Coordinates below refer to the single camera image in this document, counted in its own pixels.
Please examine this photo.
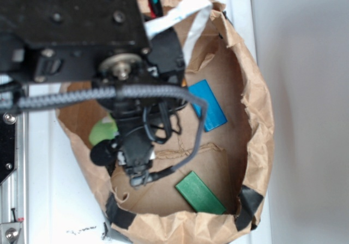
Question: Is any green plush animal toy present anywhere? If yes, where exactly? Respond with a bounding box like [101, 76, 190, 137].
[88, 115, 118, 146]

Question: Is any white flat ribbon cable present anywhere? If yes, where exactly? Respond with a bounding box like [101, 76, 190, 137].
[143, 0, 213, 62]

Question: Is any grey braided cable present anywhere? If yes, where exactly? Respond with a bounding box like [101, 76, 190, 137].
[0, 84, 208, 179]

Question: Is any aluminium frame rail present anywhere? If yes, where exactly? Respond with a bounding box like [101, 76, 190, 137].
[0, 74, 29, 244]

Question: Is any green wooden block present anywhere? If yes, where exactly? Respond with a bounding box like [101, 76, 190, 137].
[175, 171, 226, 215]

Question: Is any black gripper camera module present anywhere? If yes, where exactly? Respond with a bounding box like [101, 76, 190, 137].
[90, 102, 183, 188]

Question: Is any blue wooden block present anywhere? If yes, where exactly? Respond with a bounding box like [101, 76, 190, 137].
[188, 80, 227, 132]

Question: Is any brown paper bag tray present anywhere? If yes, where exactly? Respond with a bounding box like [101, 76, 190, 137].
[57, 0, 274, 243]

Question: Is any silver corner bracket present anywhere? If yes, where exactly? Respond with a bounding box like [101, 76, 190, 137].
[1, 222, 22, 244]

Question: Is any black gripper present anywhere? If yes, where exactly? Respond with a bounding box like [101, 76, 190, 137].
[0, 0, 186, 114]

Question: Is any black metal bracket plate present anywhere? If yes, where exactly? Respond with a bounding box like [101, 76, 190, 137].
[0, 112, 17, 186]

